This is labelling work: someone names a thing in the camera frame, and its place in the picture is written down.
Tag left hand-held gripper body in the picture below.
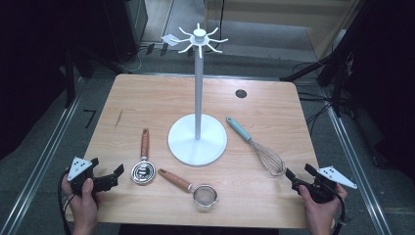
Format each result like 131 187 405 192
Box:
67 156 119 198

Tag hand-held gripper black cable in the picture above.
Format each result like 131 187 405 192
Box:
321 182 347 235
57 169 75 235

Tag dark cabinet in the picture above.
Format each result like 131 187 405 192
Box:
103 0 149 64

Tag white paper tag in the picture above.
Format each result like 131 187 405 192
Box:
161 33 180 47

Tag wooden handled steel egg separator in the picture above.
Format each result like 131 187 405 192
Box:
130 127 157 186

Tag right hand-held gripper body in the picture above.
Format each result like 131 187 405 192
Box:
291 165 358 204

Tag black metal stand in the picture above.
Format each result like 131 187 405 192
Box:
63 48 78 109

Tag white utensil rack stand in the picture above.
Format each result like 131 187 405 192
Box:
167 23 229 167

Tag teal handled wire whisk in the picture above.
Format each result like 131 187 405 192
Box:
225 116 288 178

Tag black tripod stand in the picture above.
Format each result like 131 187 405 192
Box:
279 0 386 118

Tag right hand-held gripper black cable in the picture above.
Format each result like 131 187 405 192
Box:
321 182 347 235

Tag white floor cable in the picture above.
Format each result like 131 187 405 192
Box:
116 48 143 73

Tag black floor cables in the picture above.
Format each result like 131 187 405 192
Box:
295 60 348 136

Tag metal floor rail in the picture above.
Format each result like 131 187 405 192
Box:
321 94 394 235
0 92 83 235

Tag left hand-held gripper black cable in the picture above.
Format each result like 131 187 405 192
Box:
57 169 75 235

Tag person's right hand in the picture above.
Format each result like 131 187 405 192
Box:
299 183 348 226

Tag wooden handled mesh strainer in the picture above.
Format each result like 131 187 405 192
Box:
158 167 219 209

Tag person's left hand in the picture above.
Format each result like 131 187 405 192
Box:
61 178 101 226

